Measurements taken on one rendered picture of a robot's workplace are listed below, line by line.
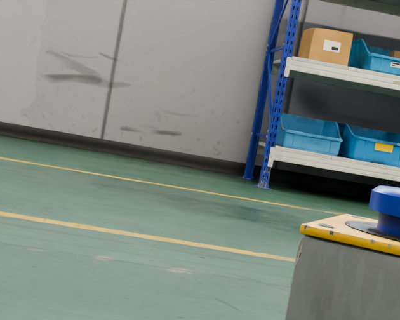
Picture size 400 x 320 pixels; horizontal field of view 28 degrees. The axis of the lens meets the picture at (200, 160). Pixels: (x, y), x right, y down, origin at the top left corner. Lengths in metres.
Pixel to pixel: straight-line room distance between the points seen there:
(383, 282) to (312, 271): 0.02
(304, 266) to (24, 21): 5.17
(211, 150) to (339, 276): 5.14
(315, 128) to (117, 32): 1.45
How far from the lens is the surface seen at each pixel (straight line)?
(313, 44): 4.81
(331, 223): 0.28
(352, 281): 0.26
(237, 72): 5.41
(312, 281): 0.26
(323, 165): 4.76
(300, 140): 4.77
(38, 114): 5.37
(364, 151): 4.85
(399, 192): 0.27
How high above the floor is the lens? 0.34
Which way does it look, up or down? 3 degrees down
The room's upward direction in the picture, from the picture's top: 10 degrees clockwise
